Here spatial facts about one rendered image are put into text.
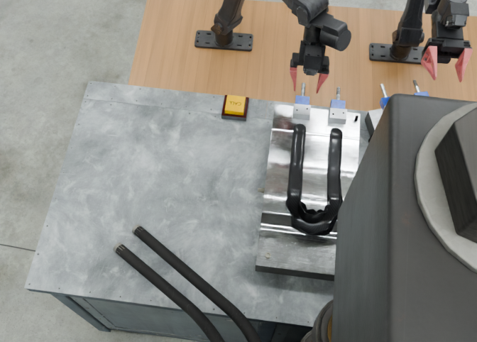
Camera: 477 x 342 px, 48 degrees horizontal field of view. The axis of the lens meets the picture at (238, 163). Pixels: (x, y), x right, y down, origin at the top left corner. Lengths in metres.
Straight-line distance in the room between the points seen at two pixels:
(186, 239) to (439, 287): 1.31
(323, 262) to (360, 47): 0.80
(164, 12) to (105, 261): 0.92
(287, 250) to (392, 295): 1.21
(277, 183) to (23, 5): 2.19
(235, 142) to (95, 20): 1.64
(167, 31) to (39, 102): 1.12
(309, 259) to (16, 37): 2.20
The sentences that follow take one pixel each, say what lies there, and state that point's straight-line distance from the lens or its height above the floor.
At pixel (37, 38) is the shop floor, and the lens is 3.15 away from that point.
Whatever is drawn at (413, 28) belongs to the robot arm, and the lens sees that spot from 1.82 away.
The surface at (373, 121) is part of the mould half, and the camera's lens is 1.72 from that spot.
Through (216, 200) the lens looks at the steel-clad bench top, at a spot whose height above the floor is 0.80.
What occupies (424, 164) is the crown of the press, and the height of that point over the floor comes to 2.01.
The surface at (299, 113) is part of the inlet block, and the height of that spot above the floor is 0.92.
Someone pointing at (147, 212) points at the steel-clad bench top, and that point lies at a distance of 1.61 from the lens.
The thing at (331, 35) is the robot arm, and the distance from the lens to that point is 1.43.
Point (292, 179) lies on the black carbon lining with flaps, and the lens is 1.53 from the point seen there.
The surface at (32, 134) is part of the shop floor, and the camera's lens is 2.81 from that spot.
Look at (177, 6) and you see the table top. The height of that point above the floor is 0.80.
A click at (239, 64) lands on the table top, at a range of 1.86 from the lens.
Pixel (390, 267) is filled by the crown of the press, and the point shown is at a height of 2.00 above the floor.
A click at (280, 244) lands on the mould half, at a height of 0.86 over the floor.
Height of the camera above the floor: 2.28
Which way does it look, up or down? 63 degrees down
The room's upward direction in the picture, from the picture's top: straight up
